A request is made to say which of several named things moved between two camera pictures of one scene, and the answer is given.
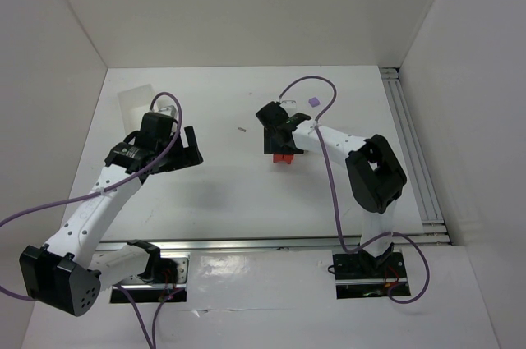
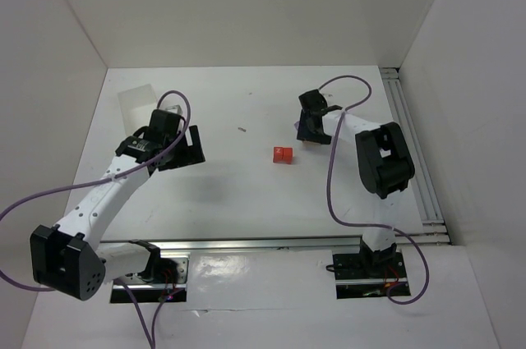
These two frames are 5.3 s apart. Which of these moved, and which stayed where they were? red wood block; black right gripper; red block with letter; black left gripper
Moved: black right gripper
Stayed: black left gripper; red block with letter; red wood block
